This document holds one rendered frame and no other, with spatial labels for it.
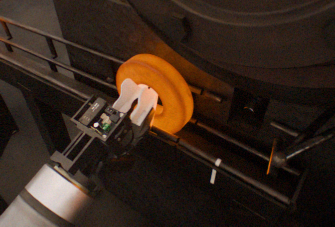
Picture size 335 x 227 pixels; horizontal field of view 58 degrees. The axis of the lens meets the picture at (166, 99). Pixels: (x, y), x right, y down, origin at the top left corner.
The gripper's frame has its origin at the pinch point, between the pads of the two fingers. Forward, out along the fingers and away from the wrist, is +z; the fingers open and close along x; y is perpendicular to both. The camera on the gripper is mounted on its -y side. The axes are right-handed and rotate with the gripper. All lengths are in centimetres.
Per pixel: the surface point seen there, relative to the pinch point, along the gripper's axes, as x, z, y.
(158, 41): 2.7, 7.0, 4.0
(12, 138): 86, -21, -73
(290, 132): -23.7, 4.1, -1.5
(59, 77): 32.3, -2.4, -14.2
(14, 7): 199, 55, -95
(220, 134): -13.3, 0.6, -6.5
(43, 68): 39.6, -2.0, -15.0
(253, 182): -22.2, -5.0, -3.8
